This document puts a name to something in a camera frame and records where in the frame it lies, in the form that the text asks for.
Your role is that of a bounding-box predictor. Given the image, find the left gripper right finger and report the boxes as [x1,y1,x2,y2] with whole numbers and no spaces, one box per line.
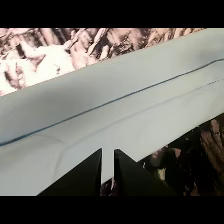
[113,148,178,197]

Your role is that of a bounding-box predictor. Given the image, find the light blue shirt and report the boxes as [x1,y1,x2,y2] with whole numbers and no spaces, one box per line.
[0,28,224,197]

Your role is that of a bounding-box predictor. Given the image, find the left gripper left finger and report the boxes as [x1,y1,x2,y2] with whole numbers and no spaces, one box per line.
[38,148,103,197]

